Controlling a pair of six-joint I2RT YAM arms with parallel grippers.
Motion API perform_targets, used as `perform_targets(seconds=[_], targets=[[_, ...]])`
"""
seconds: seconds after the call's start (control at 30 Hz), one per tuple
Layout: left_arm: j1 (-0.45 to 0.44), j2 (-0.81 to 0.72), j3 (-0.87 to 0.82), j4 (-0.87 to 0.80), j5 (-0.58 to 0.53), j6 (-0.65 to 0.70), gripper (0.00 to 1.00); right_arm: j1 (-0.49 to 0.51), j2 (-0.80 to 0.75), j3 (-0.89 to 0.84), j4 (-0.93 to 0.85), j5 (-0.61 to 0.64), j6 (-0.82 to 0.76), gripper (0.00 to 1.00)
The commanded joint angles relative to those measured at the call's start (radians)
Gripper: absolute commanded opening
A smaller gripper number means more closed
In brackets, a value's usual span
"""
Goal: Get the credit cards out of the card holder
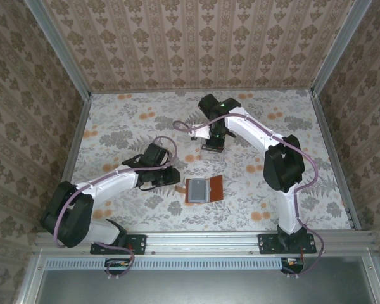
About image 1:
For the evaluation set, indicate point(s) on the brown leather card holder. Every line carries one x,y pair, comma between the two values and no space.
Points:
216,188

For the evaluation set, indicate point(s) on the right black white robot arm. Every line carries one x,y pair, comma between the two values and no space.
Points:
250,126

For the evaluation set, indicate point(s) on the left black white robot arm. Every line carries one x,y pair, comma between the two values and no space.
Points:
107,182

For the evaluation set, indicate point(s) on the floral patterned table cover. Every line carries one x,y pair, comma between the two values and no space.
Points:
130,111

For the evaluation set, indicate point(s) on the black connector board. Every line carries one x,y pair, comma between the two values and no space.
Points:
293,264
117,265

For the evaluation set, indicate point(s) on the grey steel sheet panel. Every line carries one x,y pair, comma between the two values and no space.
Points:
202,288

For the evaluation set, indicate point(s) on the aluminium mounting rail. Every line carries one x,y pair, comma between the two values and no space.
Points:
202,242

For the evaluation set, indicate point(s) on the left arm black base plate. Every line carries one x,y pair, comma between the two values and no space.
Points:
139,244

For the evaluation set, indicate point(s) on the aluminium side rail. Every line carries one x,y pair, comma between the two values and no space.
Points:
78,133
326,133

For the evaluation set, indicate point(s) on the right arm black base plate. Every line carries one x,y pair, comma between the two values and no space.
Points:
267,244

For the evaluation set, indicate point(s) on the aluminium upright frame post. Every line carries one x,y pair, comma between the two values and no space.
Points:
339,47
64,50

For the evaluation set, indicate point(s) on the aluminium frame bar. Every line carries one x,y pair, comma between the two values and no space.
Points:
28,282
372,278

